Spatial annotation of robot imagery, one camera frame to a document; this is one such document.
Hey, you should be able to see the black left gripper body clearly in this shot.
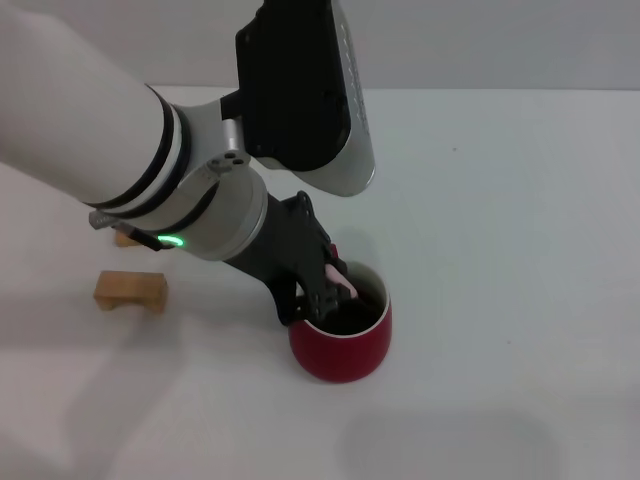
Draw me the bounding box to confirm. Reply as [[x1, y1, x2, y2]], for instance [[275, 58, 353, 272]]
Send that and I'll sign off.
[[222, 194, 334, 301]]

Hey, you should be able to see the pink handled metal spoon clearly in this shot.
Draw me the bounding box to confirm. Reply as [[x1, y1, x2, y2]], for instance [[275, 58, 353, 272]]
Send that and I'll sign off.
[[324, 263, 360, 300]]

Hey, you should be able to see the red cup with coffee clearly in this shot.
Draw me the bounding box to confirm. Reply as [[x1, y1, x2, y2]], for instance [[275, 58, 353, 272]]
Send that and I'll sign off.
[[288, 243, 393, 385]]

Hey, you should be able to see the notched plain wooden block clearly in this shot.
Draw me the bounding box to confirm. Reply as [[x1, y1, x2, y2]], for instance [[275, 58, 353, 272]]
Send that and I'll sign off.
[[94, 270, 170, 314]]

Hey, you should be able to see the wooden block with orange stain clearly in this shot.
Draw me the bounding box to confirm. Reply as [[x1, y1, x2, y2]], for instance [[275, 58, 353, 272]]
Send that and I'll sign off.
[[113, 227, 144, 248]]

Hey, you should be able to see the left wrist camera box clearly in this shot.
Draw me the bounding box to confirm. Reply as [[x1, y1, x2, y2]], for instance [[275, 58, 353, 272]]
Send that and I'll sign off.
[[219, 0, 377, 198]]

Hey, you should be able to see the left gripper cable with plug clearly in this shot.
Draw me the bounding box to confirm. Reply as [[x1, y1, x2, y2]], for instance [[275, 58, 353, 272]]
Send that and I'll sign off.
[[88, 212, 164, 253]]

